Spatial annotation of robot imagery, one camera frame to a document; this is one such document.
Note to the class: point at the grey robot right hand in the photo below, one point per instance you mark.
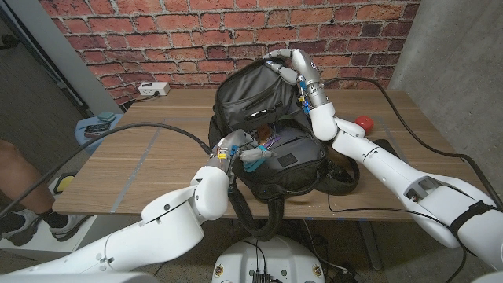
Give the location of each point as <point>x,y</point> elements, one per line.
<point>304,72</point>

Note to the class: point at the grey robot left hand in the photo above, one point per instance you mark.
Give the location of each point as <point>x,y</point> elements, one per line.
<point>236,149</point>

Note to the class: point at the small teal pouch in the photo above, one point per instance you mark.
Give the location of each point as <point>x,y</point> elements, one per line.
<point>253,164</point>

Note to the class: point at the black backpack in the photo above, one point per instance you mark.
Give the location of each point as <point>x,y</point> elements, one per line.
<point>255,94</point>

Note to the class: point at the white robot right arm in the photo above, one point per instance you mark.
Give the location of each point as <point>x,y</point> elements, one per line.
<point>416,181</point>

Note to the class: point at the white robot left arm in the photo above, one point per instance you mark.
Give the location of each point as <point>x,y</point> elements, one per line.
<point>157,232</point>

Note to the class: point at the red ball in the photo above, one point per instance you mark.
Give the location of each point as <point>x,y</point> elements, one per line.
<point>364,123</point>

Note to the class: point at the white power strip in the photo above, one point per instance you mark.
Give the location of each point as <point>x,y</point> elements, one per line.
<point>153,89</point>

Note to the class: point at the printed red brick backdrop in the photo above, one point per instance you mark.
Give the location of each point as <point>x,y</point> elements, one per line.
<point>196,39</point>

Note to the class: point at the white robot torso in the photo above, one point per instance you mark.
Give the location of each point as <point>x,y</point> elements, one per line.
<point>267,259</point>

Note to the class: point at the small teal box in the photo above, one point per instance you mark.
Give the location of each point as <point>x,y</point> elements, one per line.
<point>107,116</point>

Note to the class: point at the small red-brown item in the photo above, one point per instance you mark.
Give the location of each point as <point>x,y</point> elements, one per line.
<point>91,135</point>

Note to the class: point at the blue round stool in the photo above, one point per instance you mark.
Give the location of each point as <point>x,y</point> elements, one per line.
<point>88,142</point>

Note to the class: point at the metal table leg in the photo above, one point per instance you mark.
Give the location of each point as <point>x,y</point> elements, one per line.
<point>371,245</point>

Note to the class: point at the yellow and black disc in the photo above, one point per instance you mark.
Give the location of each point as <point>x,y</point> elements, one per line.
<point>64,182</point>

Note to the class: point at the grey and black sneaker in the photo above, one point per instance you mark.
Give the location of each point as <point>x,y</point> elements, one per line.
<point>72,228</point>
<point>17,228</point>

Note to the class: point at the white low platform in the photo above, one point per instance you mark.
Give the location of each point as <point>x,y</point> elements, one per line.
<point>43,244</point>

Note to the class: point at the person's bare leg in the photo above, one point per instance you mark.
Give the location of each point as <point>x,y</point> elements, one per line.
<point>19,184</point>

